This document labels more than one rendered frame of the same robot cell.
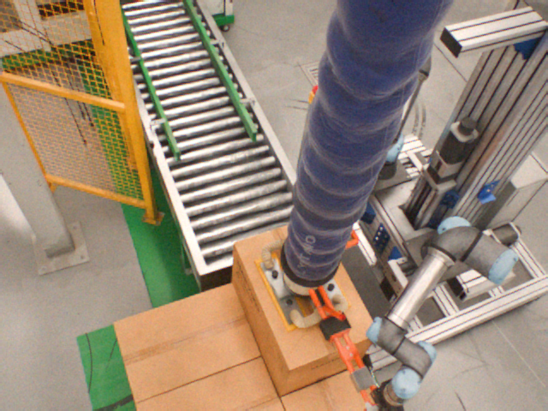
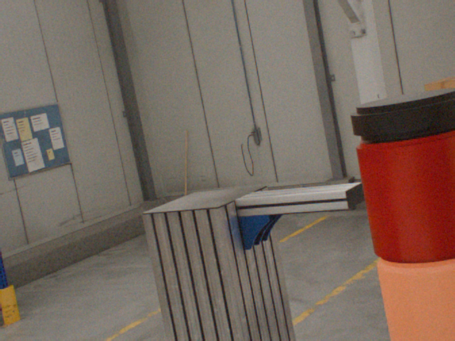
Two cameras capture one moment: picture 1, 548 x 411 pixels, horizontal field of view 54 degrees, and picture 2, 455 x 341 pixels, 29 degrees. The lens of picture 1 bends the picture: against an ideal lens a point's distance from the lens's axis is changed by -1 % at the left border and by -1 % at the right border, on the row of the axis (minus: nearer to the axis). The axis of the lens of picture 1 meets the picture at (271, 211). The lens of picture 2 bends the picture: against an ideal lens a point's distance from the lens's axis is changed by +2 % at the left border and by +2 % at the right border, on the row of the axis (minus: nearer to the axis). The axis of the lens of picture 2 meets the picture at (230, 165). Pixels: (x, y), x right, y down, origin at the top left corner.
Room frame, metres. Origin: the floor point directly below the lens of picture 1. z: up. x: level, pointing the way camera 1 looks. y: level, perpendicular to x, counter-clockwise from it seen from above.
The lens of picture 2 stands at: (2.45, 1.29, 2.37)
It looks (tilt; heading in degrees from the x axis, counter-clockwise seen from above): 7 degrees down; 244
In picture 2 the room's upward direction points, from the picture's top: 11 degrees counter-clockwise
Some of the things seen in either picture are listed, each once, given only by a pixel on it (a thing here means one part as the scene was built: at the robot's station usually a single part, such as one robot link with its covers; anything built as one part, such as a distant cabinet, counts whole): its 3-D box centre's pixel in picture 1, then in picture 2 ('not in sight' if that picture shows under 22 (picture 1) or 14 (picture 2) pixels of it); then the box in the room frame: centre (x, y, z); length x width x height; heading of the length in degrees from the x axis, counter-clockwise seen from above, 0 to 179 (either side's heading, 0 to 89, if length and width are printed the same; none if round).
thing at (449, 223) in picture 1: (453, 235); not in sight; (1.17, -0.73, 1.20); 0.13 x 0.12 x 0.14; 59
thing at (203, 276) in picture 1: (265, 253); not in sight; (1.31, 0.00, 0.58); 0.70 x 0.03 x 0.06; 119
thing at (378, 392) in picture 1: (389, 396); not in sight; (0.50, -0.47, 1.21); 0.09 x 0.08 x 0.12; 30
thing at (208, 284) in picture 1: (264, 264); not in sight; (1.31, 0.00, 0.48); 0.70 x 0.03 x 0.15; 119
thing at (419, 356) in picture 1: (414, 357); not in sight; (0.59, -0.51, 1.37); 0.11 x 0.11 x 0.08; 59
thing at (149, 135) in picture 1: (142, 117); not in sight; (2.18, 0.85, 0.50); 2.31 x 0.05 x 0.19; 29
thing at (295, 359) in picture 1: (298, 305); not in sight; (0.98, -0.18, 0.75); 0.60 x 0.40 x 0.40; 30
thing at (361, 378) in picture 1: (361, 379); not in sight; (0.59, -0.41, 1.07); 0.07 x 0.07 x 0.04; 31
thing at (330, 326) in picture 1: (335, 326); not in sight; (0.78, -0.30, 1.07); 0.10 x 0.08 x 0.06; 121
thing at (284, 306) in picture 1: (281, 289); not in sight; (0.94, -0.09, 0.97); 0.34 x 0.10 x 0.05; 31
